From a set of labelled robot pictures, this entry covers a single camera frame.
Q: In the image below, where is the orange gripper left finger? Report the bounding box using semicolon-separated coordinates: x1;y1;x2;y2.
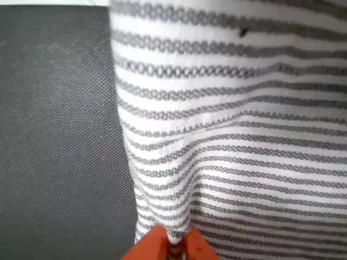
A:
120;225;170;260

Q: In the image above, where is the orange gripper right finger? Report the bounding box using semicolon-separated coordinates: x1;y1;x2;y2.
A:
185;226;219;260

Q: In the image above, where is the striped grey cloth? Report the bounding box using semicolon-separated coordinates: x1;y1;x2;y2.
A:
109;0;347;260

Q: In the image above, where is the dark grey desk mat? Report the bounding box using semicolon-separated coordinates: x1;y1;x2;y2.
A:
0;4;138;260

